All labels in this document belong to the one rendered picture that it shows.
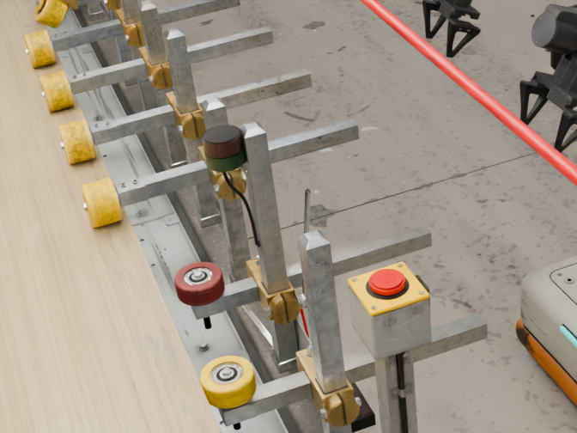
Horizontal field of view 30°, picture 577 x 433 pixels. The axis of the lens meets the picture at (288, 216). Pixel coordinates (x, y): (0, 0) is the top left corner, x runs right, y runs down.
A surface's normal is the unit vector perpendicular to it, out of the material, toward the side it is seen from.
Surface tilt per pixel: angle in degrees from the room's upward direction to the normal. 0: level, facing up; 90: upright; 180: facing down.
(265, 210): 90
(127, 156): 0
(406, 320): 90
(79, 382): 0
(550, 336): 90
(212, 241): 0
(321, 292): 90
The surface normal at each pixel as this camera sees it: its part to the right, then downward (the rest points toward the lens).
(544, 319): -0.93, 0.29
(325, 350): 0.33, 0.49
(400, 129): -0.11, -0.83
